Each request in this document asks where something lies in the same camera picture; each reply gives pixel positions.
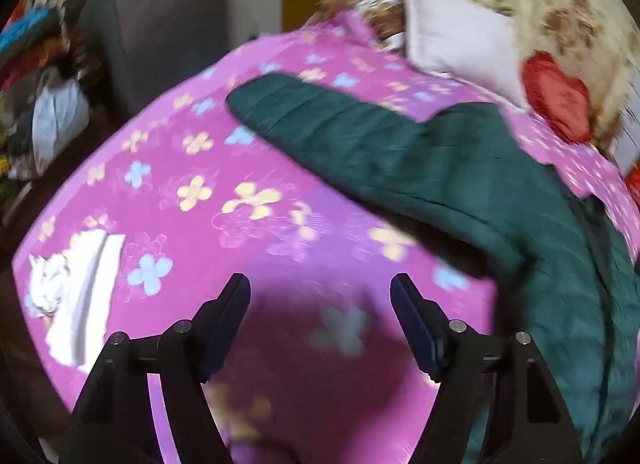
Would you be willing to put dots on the red heart cushion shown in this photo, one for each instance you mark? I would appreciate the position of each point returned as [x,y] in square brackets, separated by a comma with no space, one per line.
[561,100]

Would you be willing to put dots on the dark green puffer jacket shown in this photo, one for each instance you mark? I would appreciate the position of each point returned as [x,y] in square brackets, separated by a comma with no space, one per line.
[563,271]

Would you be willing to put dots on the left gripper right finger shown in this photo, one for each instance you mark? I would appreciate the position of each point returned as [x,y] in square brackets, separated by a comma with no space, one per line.
[508,380]

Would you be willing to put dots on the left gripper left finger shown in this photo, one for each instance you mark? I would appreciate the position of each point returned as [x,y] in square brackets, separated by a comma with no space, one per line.
[112,421]

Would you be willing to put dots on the brown floral quilt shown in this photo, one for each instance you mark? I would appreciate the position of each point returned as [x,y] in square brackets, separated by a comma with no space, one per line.
[386,18]

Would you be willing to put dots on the clutter pile of clothes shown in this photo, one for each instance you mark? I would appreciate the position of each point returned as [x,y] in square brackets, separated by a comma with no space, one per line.
[41,45]

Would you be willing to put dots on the beige floral rose blanket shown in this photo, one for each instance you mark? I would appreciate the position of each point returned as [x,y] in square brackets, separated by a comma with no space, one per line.
[595,41]

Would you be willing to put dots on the white pillow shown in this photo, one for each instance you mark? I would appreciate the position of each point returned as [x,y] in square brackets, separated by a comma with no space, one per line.
[463,40]

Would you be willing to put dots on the white plastic bag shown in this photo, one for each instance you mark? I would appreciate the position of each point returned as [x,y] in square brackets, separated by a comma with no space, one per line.
[61,114]

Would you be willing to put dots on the white folded cloth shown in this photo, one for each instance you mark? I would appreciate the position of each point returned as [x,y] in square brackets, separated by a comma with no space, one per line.
[73,291]

